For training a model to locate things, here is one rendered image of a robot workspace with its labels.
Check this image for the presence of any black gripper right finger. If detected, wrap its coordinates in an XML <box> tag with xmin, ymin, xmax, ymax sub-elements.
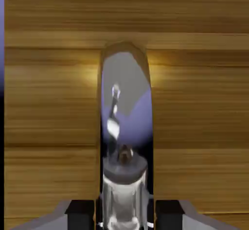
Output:
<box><xmin>155</xmin><ymin>199</ymin><xmax>237</xmax><ymax>230</ymax></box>

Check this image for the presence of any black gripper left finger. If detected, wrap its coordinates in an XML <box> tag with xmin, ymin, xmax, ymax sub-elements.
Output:
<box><xmin>10</xmin><ymin>199</ymin><xmax>96</xmax><ymax>230</ymax></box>

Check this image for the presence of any curved shiny metal handle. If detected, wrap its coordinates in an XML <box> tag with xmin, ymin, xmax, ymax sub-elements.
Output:
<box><xmin>97</xmin><ymin>41</ymin><xmax>156</xmax><ymax>230</ymax></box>

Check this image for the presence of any light wood cabinet door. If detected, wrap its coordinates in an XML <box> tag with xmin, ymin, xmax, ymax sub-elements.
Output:
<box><xmin>4</xmin><ymin>46</ymin><xmax>249</xmax><ymax>230</ymax></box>

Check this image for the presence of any light wood cabinet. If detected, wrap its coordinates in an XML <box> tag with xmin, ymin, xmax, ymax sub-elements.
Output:
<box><xmin>4</xmin><ymin>0</ymin><xmax>249</xmax><ymax>230</ymax></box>

